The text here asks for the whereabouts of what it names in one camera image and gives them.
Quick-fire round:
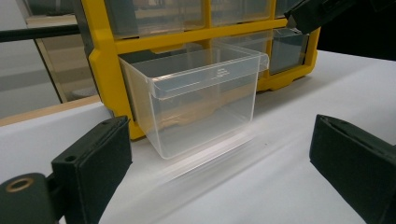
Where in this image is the set of clear plastic drawers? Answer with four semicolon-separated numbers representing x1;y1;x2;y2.
104;0;310;76

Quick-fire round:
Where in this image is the wooden cabinet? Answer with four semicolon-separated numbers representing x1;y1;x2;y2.
24;13;100;105

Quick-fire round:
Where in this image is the yellow black organizer box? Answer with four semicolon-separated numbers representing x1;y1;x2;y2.
73;0;321;141

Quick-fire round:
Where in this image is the transparent organizer drawer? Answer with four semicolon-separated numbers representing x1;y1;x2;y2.
118;41;270;161

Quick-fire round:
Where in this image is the black horizontal bar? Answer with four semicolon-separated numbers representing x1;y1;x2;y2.
0;23;81;44

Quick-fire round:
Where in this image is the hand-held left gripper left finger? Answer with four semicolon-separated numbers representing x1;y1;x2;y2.
50;115;134;224

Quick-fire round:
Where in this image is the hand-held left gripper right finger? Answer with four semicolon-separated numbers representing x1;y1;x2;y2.
309;114;396;224

